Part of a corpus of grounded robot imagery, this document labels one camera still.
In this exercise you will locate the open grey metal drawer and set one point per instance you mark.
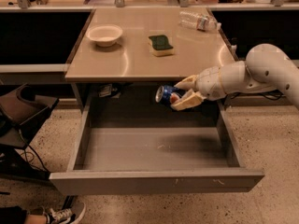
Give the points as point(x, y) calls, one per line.
point(132, 145)

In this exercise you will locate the white paper bowl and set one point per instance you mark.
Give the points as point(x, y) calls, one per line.
point(104, 35)

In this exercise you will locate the clear plastic water bottle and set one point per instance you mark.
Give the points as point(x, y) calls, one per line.
point(197, 21)

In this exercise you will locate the green and yellow sponge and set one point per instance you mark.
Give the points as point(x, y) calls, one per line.
point(159, 46)

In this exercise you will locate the black chair base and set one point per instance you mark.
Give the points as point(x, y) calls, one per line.
point(22, 114)

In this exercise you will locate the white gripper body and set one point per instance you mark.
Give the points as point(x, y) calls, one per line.
point(209, 84)

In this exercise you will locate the white tag under counter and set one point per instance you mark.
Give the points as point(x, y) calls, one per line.
point(105, 90)

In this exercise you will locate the black and white sneaker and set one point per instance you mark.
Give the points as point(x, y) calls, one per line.
point(72, 215)

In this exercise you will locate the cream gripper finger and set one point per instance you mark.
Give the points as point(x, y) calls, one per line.
point(187, 83)
point(190, 99)

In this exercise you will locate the grey metal cabinet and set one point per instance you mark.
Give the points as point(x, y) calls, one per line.
point(130, 58)

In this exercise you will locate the blue pepsi can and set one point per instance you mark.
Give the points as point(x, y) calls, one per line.
point(164, 93)

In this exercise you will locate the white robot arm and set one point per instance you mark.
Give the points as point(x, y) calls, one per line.
point(266, 68)

